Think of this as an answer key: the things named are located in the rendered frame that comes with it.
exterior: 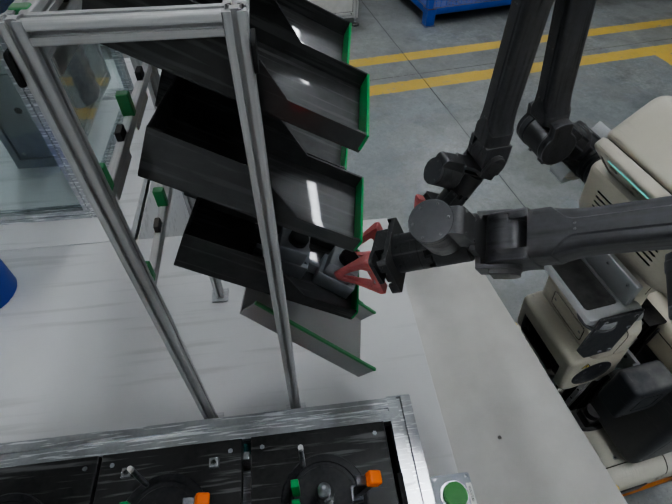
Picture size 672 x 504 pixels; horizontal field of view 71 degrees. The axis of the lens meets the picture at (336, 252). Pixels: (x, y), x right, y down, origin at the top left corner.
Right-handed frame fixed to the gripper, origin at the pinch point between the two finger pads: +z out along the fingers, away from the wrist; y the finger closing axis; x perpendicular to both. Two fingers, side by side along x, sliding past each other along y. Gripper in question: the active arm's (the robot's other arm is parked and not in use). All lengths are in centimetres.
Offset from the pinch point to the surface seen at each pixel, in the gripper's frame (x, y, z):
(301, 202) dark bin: -14.1, 2.7, -1.0
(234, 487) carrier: 21.5, 25.9, 24.5
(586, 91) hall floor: 143, -320, -57
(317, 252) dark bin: 0.2, -4.5, 6.3
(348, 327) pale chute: 20.9, -5.6, 10.4
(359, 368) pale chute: 22.7, 3.0, 6.9
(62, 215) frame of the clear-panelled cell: -10, -33, 96
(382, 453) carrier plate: 31.3, 14.8, 3.7
